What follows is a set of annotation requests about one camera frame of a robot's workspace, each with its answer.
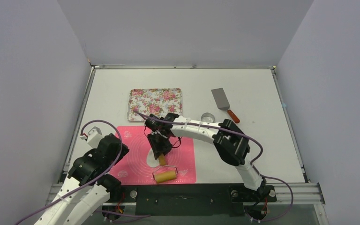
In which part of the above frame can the white dough piece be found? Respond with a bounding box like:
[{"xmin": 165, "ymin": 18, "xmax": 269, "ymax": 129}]
[{"xmin": 146, "ymin": 149, "xmax": 159, "ymax": 168}]

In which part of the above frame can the wooden dough roller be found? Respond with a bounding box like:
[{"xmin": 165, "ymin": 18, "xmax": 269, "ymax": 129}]
[{"xmin": 152, "ymin": 154, "xmax": 178, "ymax": 184}]

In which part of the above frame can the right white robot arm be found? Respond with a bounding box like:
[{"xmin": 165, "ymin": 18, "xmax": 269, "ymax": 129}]
[{"xmin": 141, "ymin": 113, "xmax": 265, "ymax": 200}]

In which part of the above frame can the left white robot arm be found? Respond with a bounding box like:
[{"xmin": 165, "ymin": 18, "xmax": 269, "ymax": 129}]
[{"xmin": 35, "ymin": 134, "xmax": 129, "ymax": 225}]

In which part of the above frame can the pink silicone baking mat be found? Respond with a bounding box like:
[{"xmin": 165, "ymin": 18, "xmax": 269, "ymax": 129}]
[{"xmin": 109, "ymin": 126, "xmax": 196, "ymax": 185}]

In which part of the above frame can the floral tray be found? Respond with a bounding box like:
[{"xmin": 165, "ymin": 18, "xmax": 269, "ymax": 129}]
[{"xmin": 127, "ymin": 88, "xmax": 183, "ymax": 122}]

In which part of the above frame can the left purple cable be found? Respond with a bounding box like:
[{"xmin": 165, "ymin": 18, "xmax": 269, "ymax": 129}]
[{"xmin": 14, "ymin": 120, "xmax": 124, "ymax": 225}]

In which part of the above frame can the purple cable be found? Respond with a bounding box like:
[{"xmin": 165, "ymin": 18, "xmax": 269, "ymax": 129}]
[
  {"xmin": 133, "ymin": 108, "xmax": 295, "ymax": 223},
  {"xmin": 14, "ymin": 120, "xmax": 124, "ymax": 225}
]

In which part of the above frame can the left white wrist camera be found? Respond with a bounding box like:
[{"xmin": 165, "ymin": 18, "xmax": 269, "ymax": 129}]
[{"xmin": 80, "ymin": 127, "xmax": 104, "ymax": 149}]

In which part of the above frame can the metal ring cutter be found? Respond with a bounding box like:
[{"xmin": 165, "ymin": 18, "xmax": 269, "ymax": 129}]
[{"xmin": 201, "ymin": 112, "xmax": 215, "ymax": 123}]

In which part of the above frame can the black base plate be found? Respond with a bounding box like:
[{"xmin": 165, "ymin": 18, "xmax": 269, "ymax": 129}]
[{"xmin": 97, "ymin": 183, "xmax": 277, "ymax": 217}]

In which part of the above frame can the metal spatula wooden handle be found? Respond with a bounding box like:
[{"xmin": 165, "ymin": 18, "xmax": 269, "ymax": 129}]
[{"xmin": 211, "ymin": 88, "xmax": 240, "ymax": 124}]

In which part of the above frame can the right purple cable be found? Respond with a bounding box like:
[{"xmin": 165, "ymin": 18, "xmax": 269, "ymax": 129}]
[{"xmin": 133, "ymin": 108, "xmax": 295, "ymax": 223}]

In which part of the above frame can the aluminium front rail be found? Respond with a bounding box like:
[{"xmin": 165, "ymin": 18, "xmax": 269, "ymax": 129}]
[{"xmin": 45, "ymin": 182, "xmax": 326, "ymax": 206}]

